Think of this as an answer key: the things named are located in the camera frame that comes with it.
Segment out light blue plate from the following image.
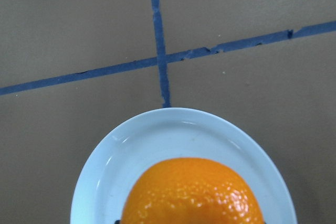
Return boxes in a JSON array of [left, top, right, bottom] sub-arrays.
[[70, 108, 297, 223]]

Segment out orange fruit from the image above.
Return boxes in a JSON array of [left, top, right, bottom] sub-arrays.
[[120, 157, 265, 223]]

